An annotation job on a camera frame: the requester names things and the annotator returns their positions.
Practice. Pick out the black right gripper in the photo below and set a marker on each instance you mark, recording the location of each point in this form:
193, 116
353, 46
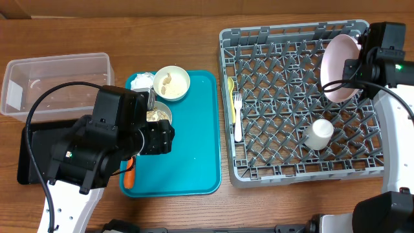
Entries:
349, 65

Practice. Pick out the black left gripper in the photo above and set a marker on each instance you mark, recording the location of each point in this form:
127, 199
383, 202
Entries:
161, 140

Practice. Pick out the grey bowl with rice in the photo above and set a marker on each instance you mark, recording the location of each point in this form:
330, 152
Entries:
160, 112

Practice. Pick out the orange carrot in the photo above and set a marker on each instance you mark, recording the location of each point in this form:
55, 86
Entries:
129, 177

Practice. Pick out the white plastic fork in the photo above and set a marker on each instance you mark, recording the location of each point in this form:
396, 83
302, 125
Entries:
238, 126

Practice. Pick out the white plastic cup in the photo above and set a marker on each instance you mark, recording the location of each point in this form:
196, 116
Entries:
318, 134

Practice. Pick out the yellow plastic spoon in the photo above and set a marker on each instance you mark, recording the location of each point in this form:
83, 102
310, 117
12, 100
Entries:
230, 90

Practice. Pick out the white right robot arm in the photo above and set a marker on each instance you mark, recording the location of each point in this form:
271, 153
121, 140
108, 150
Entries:
374, 64

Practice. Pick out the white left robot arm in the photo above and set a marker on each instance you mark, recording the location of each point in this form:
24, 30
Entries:
84, 159

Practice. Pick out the grey dishwasher rack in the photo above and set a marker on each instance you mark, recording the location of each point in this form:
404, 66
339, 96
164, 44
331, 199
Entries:
276, 69

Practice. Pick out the teal plastic tray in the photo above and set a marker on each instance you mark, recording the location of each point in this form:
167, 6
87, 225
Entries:
194, 164

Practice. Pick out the white bowl with peanuts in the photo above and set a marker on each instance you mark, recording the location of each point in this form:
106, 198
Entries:
171, 83

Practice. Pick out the crumpled white napkin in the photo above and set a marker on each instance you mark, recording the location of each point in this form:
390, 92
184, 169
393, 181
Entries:
143, 80

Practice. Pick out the black tray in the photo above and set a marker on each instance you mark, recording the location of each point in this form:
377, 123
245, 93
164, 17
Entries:
44, 136

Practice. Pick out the clear plastic bin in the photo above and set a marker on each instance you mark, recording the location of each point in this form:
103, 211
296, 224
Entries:
26, 80

